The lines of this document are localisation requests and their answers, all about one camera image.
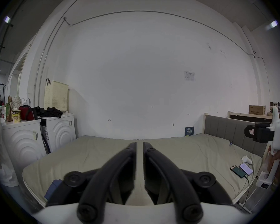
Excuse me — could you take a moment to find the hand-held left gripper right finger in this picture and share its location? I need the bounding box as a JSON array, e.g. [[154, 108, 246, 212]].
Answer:
[[143, 142, 234, 224]]

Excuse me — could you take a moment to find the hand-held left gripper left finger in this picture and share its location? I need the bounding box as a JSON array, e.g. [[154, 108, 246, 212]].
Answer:
[[45, 142, 138, 224]]

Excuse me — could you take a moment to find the brown carton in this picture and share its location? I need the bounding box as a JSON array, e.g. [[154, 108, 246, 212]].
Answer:
[[248, 105, 266, 115]]

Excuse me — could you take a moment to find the bed with beige sheet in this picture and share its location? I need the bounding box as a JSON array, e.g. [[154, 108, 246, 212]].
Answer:
[[22, 133, 263, 207]]

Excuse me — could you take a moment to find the grey padded headboard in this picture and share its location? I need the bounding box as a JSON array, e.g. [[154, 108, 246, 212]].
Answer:
[[204, 114, 268, 159]]

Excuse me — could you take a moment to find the phone with pale purple screen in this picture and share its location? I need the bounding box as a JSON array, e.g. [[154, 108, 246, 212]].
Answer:
[[239, 163, 254, 176]]

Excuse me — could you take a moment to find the phone with dark screen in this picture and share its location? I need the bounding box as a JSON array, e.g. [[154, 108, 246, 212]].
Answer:
[[230, 165, 247, 179]]

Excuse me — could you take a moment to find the dark blue garment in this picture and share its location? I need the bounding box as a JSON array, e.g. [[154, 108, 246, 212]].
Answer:
[[44, 179, 62, 201]]

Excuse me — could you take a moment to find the white washing machine with basket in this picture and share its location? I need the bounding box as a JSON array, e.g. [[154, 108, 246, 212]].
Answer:
[[36, 78, 78, 154]]

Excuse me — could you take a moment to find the white paper notice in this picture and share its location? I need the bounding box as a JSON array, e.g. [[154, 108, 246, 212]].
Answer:
[[183, 71, 196, 82]]

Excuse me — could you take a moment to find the white washing machine with groceries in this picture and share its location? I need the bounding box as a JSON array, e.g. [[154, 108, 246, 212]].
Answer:
[[0, 94, 47, 170]]

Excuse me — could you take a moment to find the black charging cable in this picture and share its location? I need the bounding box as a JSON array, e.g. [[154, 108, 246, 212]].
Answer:
[[240, 175, 259, 211]]

